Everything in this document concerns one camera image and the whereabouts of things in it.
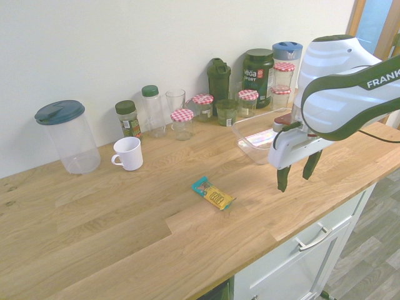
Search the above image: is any white drawer with handle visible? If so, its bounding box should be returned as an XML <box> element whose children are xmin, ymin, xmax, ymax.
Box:
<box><xmin>233</xmin><ymin>181</ymin><xmax>379</xmax><ymax>300</ymax></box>

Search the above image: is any clear pitcher with teal lid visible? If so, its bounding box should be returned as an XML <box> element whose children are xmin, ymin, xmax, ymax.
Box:
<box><xmin>34</xmin><ymin>99</ymin><xmax>102</xmax><ymax>175</ymax></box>

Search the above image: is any spice jar with dark lid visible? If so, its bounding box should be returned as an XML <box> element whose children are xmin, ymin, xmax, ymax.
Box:
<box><xmin>114</xmin><ymin>99</ymin><xmax>144</xmax><ymax>143</ymax></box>

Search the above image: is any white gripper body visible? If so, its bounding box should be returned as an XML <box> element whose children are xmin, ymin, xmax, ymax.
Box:
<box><xmin>267</xmin><ymin>127</ymin><xmax>329</xmax><ymax>171</ymax></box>

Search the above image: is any wrist camera with red mount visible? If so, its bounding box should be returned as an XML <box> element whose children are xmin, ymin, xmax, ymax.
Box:
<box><xmin>271</xmin><ymin>114</ymin><xmax>297</xmax><ymax>134</ymax></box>

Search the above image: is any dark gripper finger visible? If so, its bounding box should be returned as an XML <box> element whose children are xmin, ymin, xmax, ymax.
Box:
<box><xmin>276</xmin><ymin>164</ymin><xmax>292</xmax><ymax>193</ymax></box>
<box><xmin>302</xmin><ymin>149</ymin><xmax>323</xmax><ymax>181</ymax></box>

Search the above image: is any clear bottle with green lid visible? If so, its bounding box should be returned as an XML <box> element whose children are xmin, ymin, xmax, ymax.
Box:
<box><xmin>141</xmin><ymin>84</ymin><xmax>167</xmax><ymax>139</ymax></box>

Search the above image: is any dark green shaker bottle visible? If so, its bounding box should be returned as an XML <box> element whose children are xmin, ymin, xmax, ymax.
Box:
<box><xmin>206</xmin><ymin>57</ymin><xmax>232</xmax><ymax>117</ymax></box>

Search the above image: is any white mug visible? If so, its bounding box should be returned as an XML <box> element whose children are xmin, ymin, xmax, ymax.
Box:
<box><xmin>111</xmin><ymin>136</ymin><xmax>144</xmax><ymax>172</ymax></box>

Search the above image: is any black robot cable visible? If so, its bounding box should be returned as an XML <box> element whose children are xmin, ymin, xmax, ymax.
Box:
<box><xmin>356</xmin><ymin>128</ymin><xmax>400</xmax><ymax>144</ymax></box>

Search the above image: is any clear pitcher with blue lid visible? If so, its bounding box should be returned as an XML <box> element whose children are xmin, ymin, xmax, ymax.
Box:
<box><xmin>271</xmin><ymin>41</ymin><xmax>304</xmax><ymax>82</ymax></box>

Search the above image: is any small green tinted cup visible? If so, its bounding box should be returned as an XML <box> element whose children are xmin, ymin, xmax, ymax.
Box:
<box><xmin>214</xmin><ymin>99</ymin><xmax>239</xmax><ymax>127</ymax></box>

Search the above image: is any clear plastic rectangular container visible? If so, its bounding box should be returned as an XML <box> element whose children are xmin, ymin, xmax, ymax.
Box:
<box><xmin>231</xmin><ymin>107</ymin><xmax>293</xmax><ymax>166</ymax></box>

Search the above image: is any yellow teal protein bar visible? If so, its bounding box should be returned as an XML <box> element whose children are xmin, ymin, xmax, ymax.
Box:
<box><xmin>191</xmin><ymin>176</ymin><xmax>238</xmax><ymax>212</ymax></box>

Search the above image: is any black camera cable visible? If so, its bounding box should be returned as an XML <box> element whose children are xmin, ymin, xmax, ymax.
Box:
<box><xmin>272</xmin><ymin>122</ymin><xmax>303</xmax><ymax>151</ymax></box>

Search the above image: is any dark Vega protein tub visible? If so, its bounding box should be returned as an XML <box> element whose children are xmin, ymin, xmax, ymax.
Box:
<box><xmin>242</xmin><ymin>48</ymin><xmax>276</xmax><ymax>109</ymax></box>

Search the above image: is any silver drawer handle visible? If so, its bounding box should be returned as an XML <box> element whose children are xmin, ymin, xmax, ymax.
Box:
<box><xmin>295</xmin><ymin>226</ymin><xmax>333</xmax><ymax>252</ymax></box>

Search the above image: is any clear drinking glass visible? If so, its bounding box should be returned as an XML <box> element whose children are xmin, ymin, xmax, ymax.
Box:
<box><xmin>165</xmin><ymin>89</ymin><xmax>186</xmax><ymax>114</ymax></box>

